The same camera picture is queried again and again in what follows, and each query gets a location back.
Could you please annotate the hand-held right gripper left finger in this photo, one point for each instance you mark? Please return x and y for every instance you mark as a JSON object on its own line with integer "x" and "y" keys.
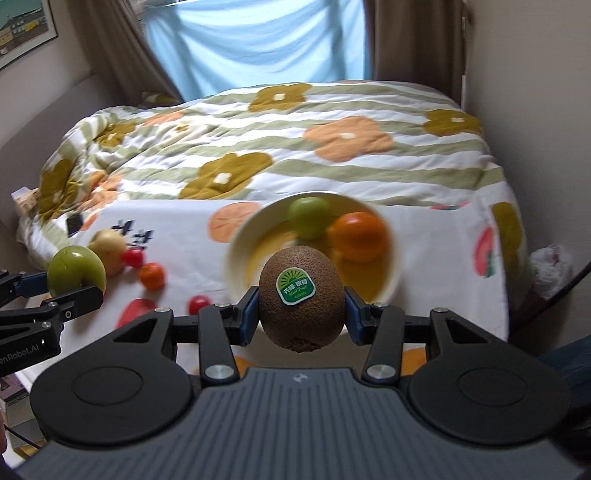
{"x": 249, "y": 318}

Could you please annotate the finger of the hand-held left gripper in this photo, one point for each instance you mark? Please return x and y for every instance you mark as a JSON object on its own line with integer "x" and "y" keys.
{"x": 78, "y": 302}
{"x": 34, "y": 282}

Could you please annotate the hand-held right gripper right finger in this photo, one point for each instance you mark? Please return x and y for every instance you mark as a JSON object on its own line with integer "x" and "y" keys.
{"x": 353, "y": 318}

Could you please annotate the large green apple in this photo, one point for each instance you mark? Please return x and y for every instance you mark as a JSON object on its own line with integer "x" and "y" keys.
{"x": 74, "y": 267}

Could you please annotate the brown kiwi with green sticker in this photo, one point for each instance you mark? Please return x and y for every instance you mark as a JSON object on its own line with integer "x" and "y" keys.
{"x": 300, "y": 323}

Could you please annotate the red cherry tomato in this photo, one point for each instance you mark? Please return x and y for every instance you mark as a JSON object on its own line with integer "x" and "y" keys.
{"x": 198, "y": 303}
{"x": 134, "y": 257}

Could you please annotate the yellow pear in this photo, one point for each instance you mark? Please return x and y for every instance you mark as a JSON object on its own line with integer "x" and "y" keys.
{"x": 108, "y": 249}

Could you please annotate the white ceramic bowl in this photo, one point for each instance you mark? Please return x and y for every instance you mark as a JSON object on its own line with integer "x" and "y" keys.
{"x": 244, "y": 244}

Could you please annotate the small tangerine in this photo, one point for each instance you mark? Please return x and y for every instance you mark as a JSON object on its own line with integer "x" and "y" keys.
{"x": 152, "y": 277}

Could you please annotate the black phone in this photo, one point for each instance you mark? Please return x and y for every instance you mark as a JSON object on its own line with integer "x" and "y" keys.
{"x": 75, "y": 225}

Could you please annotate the small patterned box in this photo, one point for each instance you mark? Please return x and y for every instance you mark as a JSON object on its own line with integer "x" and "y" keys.
{"x": 25, "y": 201}

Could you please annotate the large orange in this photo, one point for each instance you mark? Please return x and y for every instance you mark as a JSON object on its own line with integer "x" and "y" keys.
{"x": 360, "y": 235}

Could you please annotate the white persimmon print cloth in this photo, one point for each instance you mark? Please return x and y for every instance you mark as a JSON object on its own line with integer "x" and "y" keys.
{"x": 438, "y": 258}

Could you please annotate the small green apple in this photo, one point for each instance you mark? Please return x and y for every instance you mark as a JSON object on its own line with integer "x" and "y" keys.
{"x": 309, "y": 214}

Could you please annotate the grey upholstered headboard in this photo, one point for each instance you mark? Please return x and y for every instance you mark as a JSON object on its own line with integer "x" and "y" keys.
{"x": 41, "y": 124}

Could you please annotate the floral striped quilt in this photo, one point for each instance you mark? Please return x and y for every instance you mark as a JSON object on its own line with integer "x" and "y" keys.
{"x": 286, "y": 138}

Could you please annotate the white plastic bag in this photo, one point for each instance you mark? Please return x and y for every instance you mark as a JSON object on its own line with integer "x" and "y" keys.
{"x": 549, "y": 267}

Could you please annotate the person's dark pants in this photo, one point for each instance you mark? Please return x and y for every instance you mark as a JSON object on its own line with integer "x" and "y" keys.
{"x": 572, "y": 360}

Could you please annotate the brown curtain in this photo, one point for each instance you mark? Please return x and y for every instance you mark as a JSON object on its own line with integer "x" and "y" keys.
{"x": 120, "y": 37}
{"x": 415, "y": 37}

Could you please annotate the light blue sheet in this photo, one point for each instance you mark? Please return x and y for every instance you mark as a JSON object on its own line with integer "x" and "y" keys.
{"x": 258, "y": 41}

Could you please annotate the framed wall poster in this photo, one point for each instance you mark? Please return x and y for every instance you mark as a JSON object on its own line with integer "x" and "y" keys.
{"x": 23, "y": 27}

